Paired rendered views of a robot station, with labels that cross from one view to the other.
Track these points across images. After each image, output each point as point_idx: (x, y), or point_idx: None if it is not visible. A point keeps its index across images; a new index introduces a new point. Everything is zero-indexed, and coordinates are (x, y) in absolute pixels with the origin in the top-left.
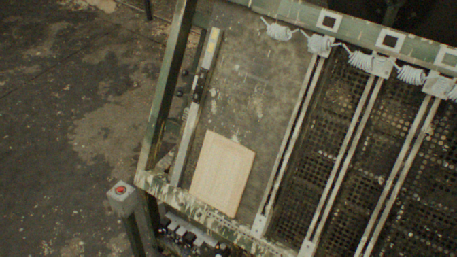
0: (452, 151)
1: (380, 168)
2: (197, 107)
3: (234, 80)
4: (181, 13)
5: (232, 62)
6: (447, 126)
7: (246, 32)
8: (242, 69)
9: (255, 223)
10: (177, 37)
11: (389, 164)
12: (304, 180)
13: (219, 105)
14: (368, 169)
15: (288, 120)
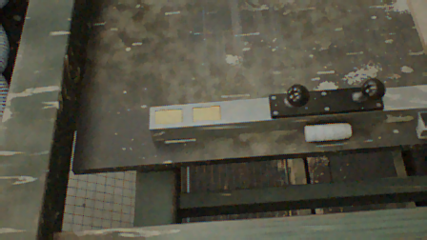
0: None
1: (372, 166)
2: (390, 90)
3: (266, 51)
4: (137, 230)
5: (225, 72)
6: (282, 180)
7: (143, 68)
8: (232, 46)
9: None
10: (219, 221)
11: (359, 167)
12: None
13: (348, 61)
14: (383, 174)
15: None
